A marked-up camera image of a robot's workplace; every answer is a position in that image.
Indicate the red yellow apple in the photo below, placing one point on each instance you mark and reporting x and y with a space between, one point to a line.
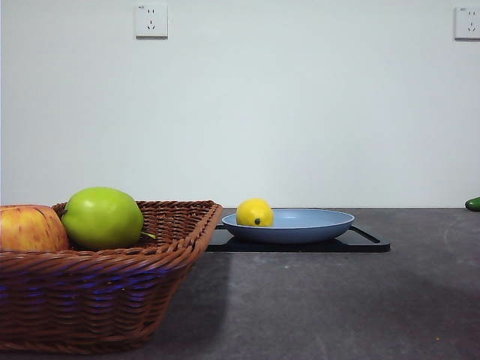
26 228

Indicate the blue plate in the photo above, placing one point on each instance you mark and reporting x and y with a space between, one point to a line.
300 228

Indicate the green apple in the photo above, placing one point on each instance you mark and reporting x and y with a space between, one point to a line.
101 217

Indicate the white wall socket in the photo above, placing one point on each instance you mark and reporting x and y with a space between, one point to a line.
151 20
468 23

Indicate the black flat tray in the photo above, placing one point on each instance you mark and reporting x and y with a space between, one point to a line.
360 245

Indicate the green cucumber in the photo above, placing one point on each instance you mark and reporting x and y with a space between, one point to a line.
474 203

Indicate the yellow lemon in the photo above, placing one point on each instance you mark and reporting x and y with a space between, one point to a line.
253 210

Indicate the brown wicker basket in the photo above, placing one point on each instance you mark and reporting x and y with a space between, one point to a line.
93 296

